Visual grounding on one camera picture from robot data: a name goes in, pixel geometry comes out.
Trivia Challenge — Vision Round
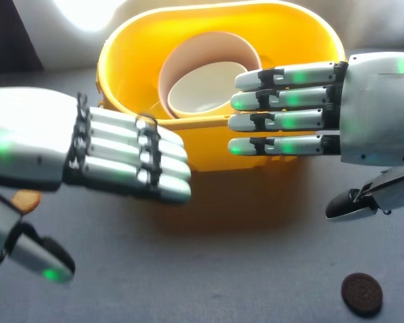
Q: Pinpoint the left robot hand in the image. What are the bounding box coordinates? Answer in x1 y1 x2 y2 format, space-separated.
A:
0 86 193 283

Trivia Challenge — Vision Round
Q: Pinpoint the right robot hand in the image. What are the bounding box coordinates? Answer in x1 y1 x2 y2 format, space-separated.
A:
227 52 404 221

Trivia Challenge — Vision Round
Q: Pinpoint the small beige bowl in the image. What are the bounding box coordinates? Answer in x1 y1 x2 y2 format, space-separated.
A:
167 60 248 115

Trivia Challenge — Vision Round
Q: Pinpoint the large pink bowl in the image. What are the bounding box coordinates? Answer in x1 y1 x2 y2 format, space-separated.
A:
158 31 263 119

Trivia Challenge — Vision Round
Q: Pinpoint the yellow plastic tub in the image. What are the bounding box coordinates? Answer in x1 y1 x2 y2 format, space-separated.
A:
96 0 347 172

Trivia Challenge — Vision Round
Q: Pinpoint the round tan biscuit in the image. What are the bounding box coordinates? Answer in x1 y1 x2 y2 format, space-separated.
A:
9 190 42 215

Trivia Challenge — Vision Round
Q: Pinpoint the dark chocolate sandwich cookie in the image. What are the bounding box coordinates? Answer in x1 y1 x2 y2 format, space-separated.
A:
341 272 384 316

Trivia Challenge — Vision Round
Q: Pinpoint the grey table cloth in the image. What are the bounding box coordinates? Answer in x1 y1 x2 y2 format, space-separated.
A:
0 45 404 323

